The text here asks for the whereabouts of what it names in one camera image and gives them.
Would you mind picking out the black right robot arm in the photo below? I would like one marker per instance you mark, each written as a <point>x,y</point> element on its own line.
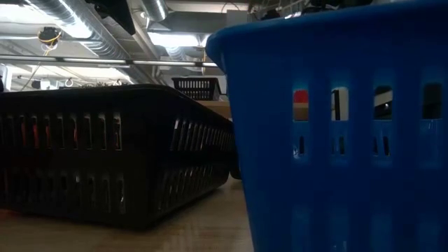
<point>336,3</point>

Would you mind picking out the horizontal metal frame bar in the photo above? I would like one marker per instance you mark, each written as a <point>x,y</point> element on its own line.
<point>105,61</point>

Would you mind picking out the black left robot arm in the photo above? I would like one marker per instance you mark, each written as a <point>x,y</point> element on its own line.
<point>115,14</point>

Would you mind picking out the red slotted plastic basket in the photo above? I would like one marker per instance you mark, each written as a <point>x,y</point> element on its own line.
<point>301,96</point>

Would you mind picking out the silver ventilation duct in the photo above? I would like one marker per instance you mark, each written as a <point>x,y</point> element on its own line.
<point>87,35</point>

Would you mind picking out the black slotted plastic basket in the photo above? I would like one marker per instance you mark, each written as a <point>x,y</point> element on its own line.
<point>140,189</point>
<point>197,88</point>

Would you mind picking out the blue slotted plastic basket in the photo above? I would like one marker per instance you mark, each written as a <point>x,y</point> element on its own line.
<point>350,196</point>

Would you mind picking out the wooden shelf board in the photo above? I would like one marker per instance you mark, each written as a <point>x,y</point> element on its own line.
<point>217,108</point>

